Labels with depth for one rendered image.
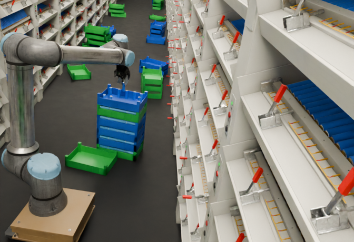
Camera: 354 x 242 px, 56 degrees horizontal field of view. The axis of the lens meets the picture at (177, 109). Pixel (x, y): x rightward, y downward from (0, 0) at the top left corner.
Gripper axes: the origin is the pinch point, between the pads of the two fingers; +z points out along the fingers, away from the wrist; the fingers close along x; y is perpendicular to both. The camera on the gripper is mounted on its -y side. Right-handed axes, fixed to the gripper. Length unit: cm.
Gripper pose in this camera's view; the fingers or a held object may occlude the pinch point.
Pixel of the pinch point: (124, 82)
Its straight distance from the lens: 233.9
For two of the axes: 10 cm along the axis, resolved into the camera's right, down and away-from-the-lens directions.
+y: -2.3, 6.2, -7.5
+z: -0.6, 7.6, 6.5
